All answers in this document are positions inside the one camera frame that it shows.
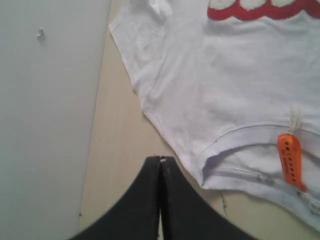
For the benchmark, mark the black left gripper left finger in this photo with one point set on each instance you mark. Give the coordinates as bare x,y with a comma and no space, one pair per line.
135,216

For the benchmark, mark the small white wall hook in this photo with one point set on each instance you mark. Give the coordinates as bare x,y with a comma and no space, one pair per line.
40,35

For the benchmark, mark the orange neck tag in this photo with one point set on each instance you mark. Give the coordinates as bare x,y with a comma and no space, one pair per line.
290,153

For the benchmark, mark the white t-shirt red lettering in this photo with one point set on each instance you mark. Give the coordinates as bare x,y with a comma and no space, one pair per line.
221,80

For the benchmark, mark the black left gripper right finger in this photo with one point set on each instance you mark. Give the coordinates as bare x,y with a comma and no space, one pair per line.
185,215

